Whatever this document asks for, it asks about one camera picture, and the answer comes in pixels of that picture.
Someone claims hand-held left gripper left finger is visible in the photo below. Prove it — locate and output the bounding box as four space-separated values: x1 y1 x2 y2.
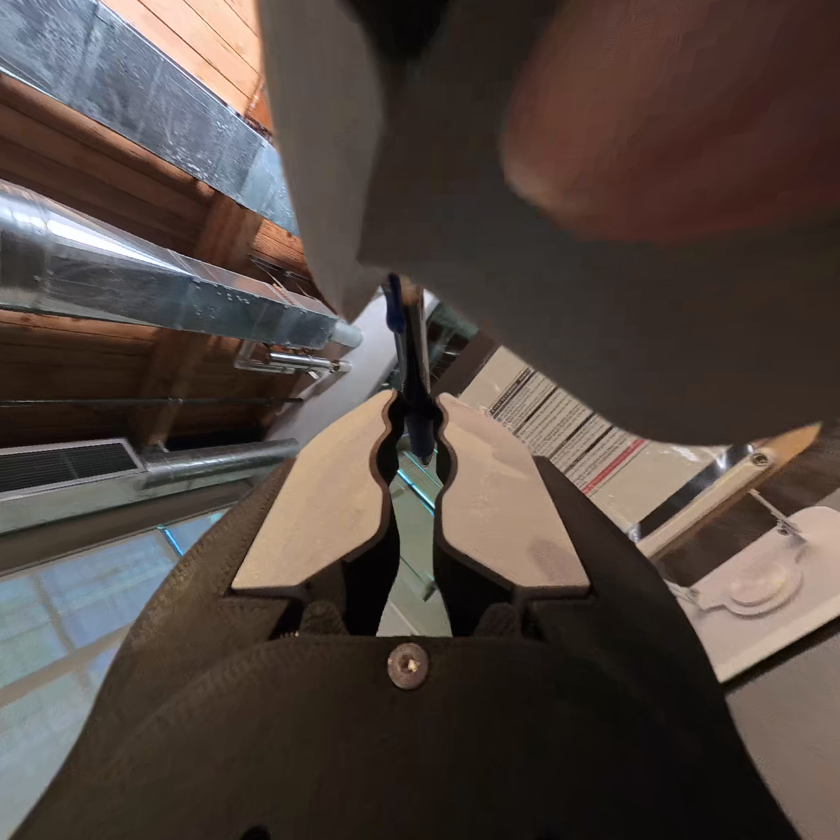
230 388 406 599

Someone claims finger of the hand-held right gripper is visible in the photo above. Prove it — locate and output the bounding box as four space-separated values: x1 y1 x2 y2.
259 0 396 324
357 39 840 448

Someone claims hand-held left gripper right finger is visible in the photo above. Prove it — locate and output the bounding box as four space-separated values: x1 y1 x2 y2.
432 392 593 599

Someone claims blue pen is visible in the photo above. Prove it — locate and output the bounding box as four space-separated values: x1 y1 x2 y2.
382 272 439 469

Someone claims person's right hand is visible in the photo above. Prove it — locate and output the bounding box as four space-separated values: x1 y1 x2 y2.
502 0 840 244

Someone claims wooden framed sign board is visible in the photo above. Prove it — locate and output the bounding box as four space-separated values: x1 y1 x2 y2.
453 344 828 546

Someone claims metal pipe fitting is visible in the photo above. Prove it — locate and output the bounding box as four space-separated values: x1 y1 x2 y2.
234 340 353 380

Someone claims large paned window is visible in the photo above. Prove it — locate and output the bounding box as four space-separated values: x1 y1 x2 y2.
0 508 221 729

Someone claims white vent grille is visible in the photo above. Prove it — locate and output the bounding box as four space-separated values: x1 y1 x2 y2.
0 438 147 519

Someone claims corrugated round silver duct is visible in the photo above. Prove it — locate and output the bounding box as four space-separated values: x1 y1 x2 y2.
141 438 301 492

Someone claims rectangular silver duct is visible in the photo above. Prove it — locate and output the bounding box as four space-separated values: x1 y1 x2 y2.
0 0 301 238

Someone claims tapered silver duct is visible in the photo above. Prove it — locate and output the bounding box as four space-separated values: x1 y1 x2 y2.
0 180 364 353

